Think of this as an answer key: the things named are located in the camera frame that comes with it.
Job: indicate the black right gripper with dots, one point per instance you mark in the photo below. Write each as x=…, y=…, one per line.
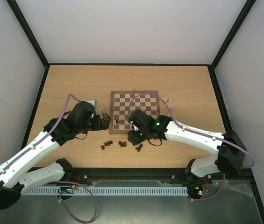
x=133, y=138

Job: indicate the light chess pieces left pile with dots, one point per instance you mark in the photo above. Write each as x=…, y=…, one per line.
x=100, y=108

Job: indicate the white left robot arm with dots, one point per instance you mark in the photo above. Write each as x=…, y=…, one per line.
x=15, y=176

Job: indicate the light chess pieces pile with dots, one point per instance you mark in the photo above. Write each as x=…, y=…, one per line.
x=100, y=108
x=168, y=102

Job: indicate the black enclosure frame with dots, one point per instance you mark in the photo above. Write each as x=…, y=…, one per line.
x=217, y=90

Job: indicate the dark chess pieces middle cluster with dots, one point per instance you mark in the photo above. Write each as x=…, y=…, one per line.
x=122, y=143

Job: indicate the dark chess pieces right cluster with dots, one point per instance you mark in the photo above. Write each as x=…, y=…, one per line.
x=139, y=147

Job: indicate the light blue cable duct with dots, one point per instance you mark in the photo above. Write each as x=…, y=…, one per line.
x=108, y=191

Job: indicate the dark chess pieces left cluster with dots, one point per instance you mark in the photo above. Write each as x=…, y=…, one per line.
x=108, y=143

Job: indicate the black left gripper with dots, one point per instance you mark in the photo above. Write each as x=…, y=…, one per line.
x=105, y=123

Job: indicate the dark chess pieces cluster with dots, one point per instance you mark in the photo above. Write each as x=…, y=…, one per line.
x=122, y=143
x=108, y=143
x=139, y=147

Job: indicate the wooden chess board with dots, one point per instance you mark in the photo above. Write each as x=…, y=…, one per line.
x=123, y=103

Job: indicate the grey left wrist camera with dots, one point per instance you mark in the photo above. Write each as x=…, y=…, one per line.
x=93, y=102

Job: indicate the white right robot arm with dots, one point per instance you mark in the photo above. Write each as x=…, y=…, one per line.
x=226, y=150

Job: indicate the light chess pieces right pile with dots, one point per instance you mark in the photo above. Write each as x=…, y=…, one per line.
x=168, y=102

